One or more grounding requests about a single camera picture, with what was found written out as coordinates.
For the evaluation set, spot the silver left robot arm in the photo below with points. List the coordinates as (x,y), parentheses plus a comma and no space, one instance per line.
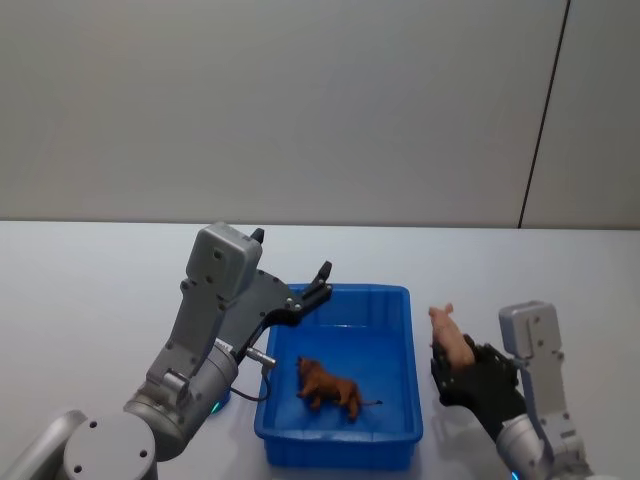
(200,320)

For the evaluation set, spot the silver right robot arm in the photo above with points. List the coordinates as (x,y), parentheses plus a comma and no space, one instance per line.
(542,380)

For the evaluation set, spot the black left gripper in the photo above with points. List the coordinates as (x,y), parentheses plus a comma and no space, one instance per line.
(265,300)

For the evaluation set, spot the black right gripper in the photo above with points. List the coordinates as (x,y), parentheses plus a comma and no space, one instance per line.
(482,387)

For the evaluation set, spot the blue plastic bin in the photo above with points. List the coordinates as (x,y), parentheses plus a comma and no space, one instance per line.
(345,340)

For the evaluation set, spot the pink toy pig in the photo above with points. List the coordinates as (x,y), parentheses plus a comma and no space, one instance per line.
(450,332)

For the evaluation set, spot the brown toy lion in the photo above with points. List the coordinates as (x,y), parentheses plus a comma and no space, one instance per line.
(330,387)

